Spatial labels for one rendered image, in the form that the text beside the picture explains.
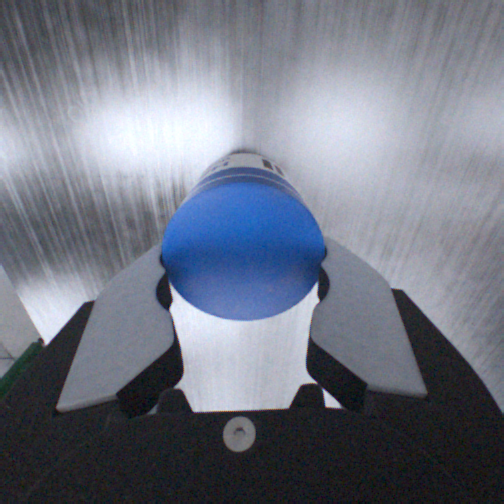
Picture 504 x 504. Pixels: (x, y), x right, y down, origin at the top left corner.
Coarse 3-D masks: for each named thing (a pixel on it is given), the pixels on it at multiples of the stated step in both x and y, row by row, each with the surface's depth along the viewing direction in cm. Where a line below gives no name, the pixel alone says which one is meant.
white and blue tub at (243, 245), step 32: (224, 160) 14; (256, 160) 13; (192, 192) 10; (224, 192) 9; (256, 192) 9; (288, 192) 10; (192, 224) 10; (224, 224) 10; (256, 224) 10; (288, 224) 10; (192, 256) 10; (224, 256) 11; (256, 256) 11; (288, 256) 11; (320, 256) 11; (192, 288) 11; (224, 288) 11; (256, 288) 11; (288, 288) 11
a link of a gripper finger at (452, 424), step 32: (416, 320) 7; (416, 352) 6; (448, 352) 6; (448, 384) 6; (480, 384) 5; (384, 416) 5; (416, 416) 5; (448, 416) 5; (480, 416) 5; (448, 448) 4; (480, 448) 4; (480, 480) 4
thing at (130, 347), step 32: (160, 256) 11; (128, 288) 9; (160, 288) 9; (96, 320) 8; (128, 320) 8; (160, 320) 8; (96, 352) 7; (128, 352) 7; (160, 352) 7; (96, 384) 6; (128, 384) 6; (160, 384) 7; (128, 416) 6
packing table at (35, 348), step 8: (32, 344) 137; (40, 344) 139; (24, 352) 133; (32, 352) 133; (16, 360) 128; (24, 360) 128; (32, 360) 133; (16, 368) 124; (24, 368) 125; (8, 376) 120; (16, 376) 123; (0, 384) 117; (8, 384) 119; (0, 392) 114; (0, 400) 114
